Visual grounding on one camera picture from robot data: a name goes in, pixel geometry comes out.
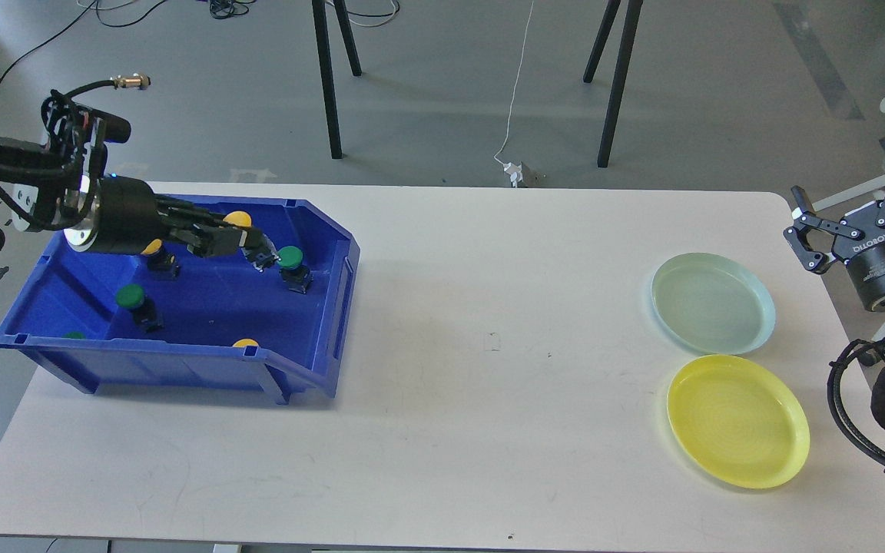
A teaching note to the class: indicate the black tripod leg right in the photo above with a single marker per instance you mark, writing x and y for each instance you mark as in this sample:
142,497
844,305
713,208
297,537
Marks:
620,74

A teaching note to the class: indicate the light green plate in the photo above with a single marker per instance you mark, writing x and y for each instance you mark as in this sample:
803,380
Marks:
712,305

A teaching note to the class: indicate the black tripod leg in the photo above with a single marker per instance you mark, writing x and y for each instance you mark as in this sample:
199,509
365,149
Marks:
325,60
620,74

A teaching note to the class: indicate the green push button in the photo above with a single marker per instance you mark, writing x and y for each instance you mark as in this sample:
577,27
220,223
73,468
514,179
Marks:
294,272
142,308

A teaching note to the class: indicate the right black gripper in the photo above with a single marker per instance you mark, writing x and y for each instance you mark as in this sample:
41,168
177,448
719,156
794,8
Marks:
884,253

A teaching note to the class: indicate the white power adapter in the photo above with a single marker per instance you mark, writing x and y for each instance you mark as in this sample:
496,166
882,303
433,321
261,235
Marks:
520,175

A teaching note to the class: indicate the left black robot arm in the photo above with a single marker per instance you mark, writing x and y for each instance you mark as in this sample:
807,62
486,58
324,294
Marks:
62,185

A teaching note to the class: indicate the blue plastic storage bin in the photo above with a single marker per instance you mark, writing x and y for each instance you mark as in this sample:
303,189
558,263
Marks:
213,303

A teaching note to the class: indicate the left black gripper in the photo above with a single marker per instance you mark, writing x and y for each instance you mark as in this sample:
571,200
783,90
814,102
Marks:
126,217

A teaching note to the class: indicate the yellow push button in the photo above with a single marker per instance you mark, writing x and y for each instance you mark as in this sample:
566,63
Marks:
255,246

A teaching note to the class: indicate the black tripod leg left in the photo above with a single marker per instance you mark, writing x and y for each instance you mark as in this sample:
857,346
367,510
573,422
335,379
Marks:
325,60

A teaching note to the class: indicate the yellow plate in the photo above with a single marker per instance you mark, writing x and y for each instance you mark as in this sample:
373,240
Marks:
738,422

